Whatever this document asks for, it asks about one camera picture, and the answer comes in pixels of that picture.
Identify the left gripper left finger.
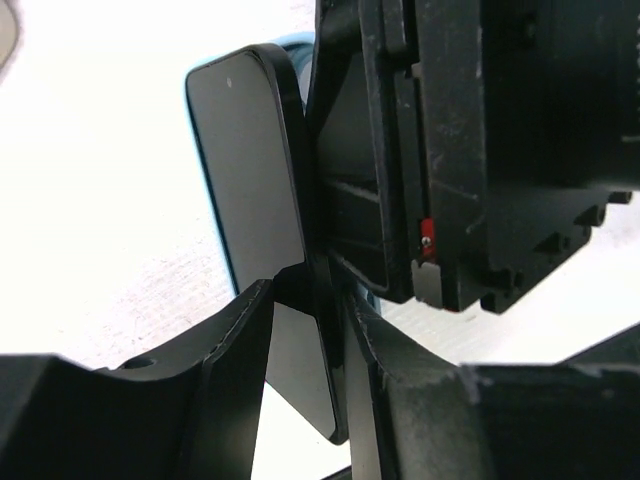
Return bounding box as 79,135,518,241
1,280,273,479

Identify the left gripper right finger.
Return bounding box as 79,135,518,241
342,294,639,479

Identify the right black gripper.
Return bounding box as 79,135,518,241
400,1,639,313

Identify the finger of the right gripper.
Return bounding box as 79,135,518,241
306,1,417,303

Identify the light blue phone case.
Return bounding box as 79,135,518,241
183,34,384,316

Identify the black smartphone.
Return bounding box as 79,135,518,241
185,43,348,445

